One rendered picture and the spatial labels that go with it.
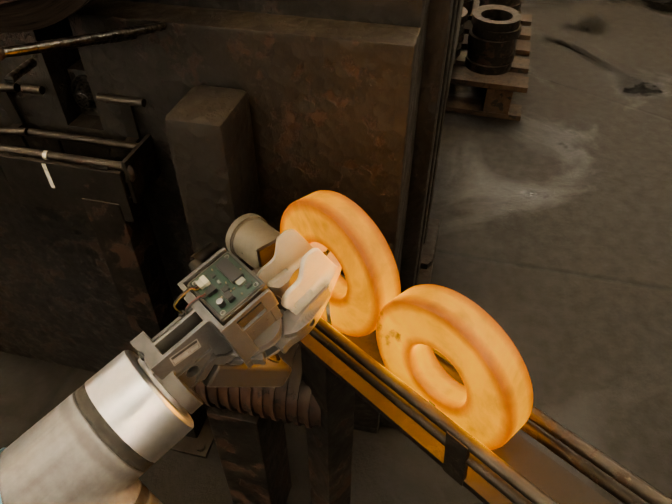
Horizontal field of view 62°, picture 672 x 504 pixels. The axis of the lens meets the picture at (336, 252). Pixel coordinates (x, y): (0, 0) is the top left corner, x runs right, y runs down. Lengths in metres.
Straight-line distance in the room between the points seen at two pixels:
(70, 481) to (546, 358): 1.21
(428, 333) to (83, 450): 0.28
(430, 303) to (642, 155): 1.95
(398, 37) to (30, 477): 0.57
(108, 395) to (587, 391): 1.18
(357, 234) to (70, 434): 0.28
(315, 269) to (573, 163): 1.77
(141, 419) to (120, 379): 0.04
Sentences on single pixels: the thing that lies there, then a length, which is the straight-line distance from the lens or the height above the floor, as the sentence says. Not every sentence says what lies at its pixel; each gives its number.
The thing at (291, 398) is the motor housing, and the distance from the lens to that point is 0.75.
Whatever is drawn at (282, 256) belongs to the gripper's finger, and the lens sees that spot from 0.53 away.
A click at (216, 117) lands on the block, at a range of 0.69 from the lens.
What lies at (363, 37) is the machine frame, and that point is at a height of 0.87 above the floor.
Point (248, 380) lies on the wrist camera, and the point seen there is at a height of 0.68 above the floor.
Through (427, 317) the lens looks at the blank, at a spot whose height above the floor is 0.78.
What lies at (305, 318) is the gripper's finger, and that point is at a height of 0.74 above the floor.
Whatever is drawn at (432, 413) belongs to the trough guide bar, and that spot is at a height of 0.70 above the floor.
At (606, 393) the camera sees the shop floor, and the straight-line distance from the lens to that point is 1.49.
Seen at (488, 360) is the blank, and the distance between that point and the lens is 0.45.
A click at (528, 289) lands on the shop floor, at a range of 1.65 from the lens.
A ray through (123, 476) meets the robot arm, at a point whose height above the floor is 0.70.
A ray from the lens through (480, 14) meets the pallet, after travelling 2.41.
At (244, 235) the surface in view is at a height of 0.69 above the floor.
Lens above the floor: 1.13
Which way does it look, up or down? 43 degrees down
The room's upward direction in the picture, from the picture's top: straight up
